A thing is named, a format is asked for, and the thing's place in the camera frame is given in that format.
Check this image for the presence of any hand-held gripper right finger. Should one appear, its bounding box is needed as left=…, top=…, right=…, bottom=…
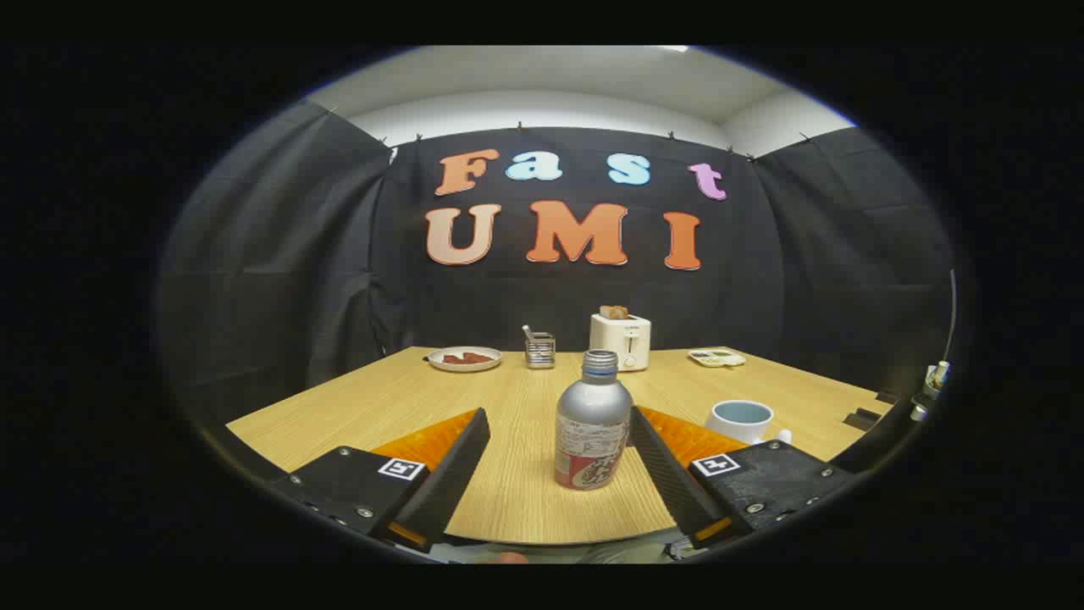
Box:
left=628, top=405, right=856, bottom=550

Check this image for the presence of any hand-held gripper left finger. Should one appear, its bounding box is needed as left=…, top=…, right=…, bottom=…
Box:
left=269, top=408, right=492, bottom=553

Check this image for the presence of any white cup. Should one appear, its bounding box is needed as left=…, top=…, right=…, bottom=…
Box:
left=705, top=400, right=793, bottom=446

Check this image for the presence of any silver juice bottle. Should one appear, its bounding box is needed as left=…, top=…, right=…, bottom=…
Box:
left=555, top=350, right=634, bottom=491

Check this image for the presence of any wooden table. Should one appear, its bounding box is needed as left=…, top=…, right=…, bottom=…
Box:
left=226, top=346, right=894, bottom=546

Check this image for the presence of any white plate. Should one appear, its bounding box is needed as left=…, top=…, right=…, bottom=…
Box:
left=427, top=346, right=504, bottom=374

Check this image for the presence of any white toaster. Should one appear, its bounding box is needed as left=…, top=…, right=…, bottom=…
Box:
left=589, top=313, right=652, bottom=373

